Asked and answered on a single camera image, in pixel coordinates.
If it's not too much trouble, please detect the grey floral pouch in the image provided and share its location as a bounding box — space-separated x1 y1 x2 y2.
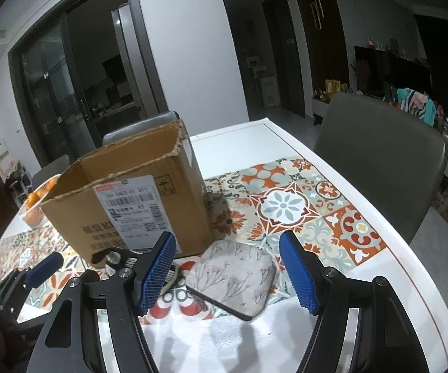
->
185 239 276 321

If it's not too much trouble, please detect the black white patterned pouch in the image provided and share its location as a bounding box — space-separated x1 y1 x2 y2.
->
160 263 188 297

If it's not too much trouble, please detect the white fruit basket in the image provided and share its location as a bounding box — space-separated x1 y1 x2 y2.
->
18 174 60 229

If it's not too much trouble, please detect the cardboard box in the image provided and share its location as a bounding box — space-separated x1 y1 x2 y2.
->
41 120 213 265

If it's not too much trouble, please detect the patterned table runner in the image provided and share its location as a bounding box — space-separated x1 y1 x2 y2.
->
0 158 385 325

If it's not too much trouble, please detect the white shoe rack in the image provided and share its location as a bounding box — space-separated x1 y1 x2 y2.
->
5 163 33 207

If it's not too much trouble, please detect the grey chair far left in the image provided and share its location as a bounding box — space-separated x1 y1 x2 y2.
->
31 154 71 190

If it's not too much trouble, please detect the grey chair right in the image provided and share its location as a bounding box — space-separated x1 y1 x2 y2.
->
314 93 448 242

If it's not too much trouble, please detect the grey chair behind box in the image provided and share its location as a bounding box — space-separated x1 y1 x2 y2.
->
102 111 179 146

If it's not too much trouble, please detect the black sliding glass door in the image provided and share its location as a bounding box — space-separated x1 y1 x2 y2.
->
8 0 167 167

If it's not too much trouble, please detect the colourful clothes pile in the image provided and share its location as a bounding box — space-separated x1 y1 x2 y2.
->
383 87 438 127

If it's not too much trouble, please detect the dark tv cabinet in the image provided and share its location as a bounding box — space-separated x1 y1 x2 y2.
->
352 45 432 99

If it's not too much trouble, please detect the wall intercom panel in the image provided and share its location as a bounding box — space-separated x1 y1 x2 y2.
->
0 138 8 157

